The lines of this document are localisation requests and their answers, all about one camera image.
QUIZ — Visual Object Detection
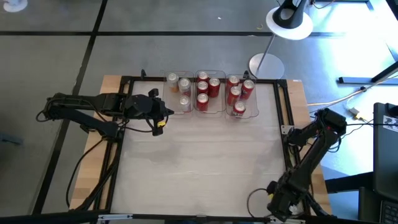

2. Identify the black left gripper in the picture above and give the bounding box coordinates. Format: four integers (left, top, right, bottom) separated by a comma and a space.
124, 94, 175, 121

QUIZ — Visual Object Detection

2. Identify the clear plastic bin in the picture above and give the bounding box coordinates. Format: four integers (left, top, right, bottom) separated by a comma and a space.
224, 73, 260, 119
161, 70, 196, 118
193, 69, 227, 118

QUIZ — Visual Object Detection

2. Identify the wooden table board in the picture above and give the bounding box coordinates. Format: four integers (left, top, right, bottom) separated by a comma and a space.
70, 74, 332, 215

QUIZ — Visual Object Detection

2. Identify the silver metal strip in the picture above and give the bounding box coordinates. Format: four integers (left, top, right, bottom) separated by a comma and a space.
98, 213, 133, 221

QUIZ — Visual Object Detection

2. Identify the grey power adapter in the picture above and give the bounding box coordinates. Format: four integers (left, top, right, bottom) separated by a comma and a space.
348, 107, 367, 121

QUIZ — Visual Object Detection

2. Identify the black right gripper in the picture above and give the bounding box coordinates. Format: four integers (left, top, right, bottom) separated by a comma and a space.
267, 177, 312, 222

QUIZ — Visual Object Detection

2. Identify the black table frame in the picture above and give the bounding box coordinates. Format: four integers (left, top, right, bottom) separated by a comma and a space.
0, 74, 333, 224

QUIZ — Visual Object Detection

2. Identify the black side desk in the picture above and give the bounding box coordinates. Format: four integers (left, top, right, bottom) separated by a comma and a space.
325, 102, 398, 224

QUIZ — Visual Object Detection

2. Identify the red Fanta can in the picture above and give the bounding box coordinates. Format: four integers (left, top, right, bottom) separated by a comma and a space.
227, 86, 243, 106
232, 101, 247, 118
226, 75, 240, 94
241, 79, 256, 100

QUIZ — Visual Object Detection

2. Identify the black stand leg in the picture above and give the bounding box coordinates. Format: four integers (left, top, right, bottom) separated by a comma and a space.
338, 60, 398, 85

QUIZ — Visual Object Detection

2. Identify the white floor lamp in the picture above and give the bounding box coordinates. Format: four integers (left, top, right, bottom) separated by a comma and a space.
248, 0, 314, 80

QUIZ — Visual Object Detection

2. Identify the white floor cable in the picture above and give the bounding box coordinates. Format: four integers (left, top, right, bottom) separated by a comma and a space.
306, 73, 398, 108

